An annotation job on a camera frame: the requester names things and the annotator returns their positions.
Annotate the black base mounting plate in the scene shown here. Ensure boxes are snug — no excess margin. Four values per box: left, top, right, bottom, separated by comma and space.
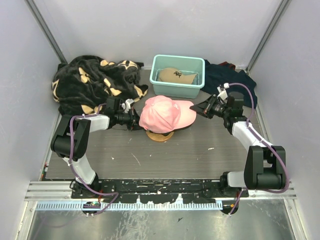
69, 179, 249, 204

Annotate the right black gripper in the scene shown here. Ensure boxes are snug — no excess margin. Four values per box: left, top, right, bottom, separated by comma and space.
191, 95, 230, 120

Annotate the left aluminium corner post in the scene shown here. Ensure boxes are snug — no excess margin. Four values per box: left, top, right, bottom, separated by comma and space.
24, 0, 68, 63

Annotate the right aluminium corner post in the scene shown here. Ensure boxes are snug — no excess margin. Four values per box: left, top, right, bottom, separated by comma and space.
245, 0, 292, 75

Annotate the navy blue sweater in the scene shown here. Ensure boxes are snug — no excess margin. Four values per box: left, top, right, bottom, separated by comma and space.
201, 59, 258, 109

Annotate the green baseball cap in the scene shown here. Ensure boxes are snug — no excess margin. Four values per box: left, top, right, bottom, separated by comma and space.
173, 125, 191, 132

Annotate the pink baseball cap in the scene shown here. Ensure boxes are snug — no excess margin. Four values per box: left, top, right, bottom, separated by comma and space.
139, 95, 197, 134

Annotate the black floral fleece blanket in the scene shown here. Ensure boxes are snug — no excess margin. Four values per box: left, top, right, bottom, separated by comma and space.
51, 55, 149, 116

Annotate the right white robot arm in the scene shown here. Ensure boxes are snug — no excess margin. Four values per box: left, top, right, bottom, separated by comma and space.
190, 92, 290, 197

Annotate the teal plastic bin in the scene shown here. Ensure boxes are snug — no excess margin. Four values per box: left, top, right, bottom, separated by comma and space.
149, 54, 205, 99

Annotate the tan baseball cap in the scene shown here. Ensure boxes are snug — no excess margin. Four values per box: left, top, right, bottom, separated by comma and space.
158, 67, 198, 85

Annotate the aluminium corner post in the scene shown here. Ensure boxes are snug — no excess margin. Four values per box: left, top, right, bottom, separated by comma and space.
245, 0, 292, 75
24, 0, 68, 63

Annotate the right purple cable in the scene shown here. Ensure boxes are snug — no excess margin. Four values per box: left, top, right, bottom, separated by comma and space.
224, 82, 291, 216

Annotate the white slotted cable duct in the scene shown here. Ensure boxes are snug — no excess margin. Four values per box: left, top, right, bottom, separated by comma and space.
35, 201, 223, 211

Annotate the aluminium front rail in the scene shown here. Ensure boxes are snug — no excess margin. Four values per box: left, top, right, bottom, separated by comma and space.
24, 181, 297, 201

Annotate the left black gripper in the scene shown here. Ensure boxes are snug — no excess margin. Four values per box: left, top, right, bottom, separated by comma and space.
115, 107, 150, 132

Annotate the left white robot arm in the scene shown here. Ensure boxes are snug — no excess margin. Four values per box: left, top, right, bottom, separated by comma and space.
50, 96, 142, 198

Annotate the wooden hat stand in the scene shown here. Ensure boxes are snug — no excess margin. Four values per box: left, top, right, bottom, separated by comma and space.
146, 131, 174, 143

